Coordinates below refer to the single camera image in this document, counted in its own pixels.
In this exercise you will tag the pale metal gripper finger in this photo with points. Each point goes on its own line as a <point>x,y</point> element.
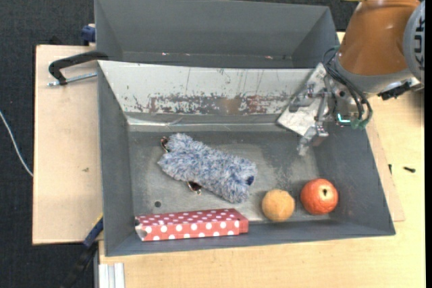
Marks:
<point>301,98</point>
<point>312,139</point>

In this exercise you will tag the red apple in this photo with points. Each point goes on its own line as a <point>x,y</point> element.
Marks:
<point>319,197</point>

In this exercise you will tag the yellow-orange ball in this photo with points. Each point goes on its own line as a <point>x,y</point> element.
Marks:
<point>278,205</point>

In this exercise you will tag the small black screw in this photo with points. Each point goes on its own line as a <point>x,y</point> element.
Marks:
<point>410,169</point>

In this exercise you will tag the blue and white fluffy cloth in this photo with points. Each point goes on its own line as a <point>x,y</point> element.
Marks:
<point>209,167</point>

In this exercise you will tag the grey metal bin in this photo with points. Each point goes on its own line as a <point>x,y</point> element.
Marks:
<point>209,27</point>

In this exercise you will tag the red white-dotted box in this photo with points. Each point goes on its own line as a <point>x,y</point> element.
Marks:
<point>192,225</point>

